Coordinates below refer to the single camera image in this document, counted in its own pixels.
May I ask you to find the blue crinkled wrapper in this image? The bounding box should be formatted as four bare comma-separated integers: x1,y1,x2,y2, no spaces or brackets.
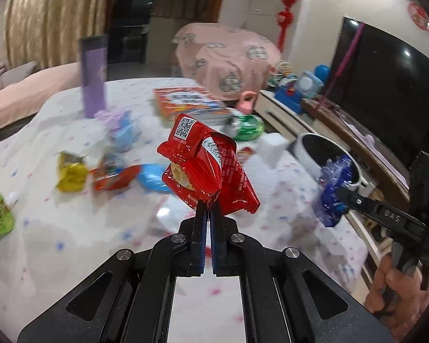
313,154,353,228

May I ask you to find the yellow snack wrapper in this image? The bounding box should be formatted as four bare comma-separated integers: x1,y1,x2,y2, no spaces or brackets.
57,151,88,193

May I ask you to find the white round trash bin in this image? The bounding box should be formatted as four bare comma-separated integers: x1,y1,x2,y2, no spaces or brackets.
293,133,363,191

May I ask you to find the person's right hand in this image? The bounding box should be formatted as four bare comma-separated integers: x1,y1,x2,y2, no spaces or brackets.
364,254,429,342

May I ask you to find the white TV cabinet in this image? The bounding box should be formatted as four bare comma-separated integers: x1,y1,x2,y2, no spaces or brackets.
253,89,408,280

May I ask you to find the orange red snack wrapper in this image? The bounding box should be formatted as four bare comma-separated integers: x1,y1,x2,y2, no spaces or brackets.
91,154,141,191

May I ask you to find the white foam block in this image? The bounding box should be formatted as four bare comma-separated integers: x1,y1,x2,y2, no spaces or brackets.
256,132,290,169

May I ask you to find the crushed green soda can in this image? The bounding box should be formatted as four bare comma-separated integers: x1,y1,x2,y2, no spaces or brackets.
223,115,265,142

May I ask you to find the white floral tablecloth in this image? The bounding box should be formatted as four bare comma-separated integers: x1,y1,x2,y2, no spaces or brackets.
0,78,367,342

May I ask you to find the black television screen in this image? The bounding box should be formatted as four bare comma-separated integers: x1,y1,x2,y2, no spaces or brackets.
328,18,429,167

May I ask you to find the orange children's book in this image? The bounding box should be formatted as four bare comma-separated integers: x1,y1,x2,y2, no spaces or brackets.
153,87,233,125

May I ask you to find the purple blue small packet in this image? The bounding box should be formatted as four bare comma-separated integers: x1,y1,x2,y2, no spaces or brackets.
94,108,139,153

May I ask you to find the pink kettlebell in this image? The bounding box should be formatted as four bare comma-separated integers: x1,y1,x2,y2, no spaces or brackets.
235,91,258,115

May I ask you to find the light blue cube toy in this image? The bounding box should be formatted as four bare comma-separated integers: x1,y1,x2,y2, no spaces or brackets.
294,71,324,99

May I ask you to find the blue toy machine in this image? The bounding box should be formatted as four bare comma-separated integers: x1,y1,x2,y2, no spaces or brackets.
274,85,302,115

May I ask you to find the blue spiky ball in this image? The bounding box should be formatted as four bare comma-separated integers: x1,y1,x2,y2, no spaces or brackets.
314,64,331,84

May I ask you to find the pink heart-pattern furniture cover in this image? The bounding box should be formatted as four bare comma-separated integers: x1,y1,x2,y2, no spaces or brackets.
173,23,281,101

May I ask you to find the pink stick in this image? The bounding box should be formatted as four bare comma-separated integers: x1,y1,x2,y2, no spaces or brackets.
315,22,365,111

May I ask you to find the colourful ferris wheel toy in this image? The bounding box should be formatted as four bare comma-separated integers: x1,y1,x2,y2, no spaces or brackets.
267,60,297,88

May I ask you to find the purple tall bottle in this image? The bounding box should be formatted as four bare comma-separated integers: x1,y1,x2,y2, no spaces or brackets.
80,35,108,119

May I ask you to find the pink sofa cushion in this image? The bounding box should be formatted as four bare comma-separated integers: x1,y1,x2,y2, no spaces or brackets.
0,62,81,129

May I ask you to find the red hanging knot decoration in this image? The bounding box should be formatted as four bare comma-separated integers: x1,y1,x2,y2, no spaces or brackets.
277,0,297,53

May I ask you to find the beige curtain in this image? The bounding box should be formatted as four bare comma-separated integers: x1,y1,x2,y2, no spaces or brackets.
3,0,109,69

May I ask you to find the red round wall sticker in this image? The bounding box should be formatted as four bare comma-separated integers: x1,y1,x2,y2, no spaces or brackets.
407,2,429,32

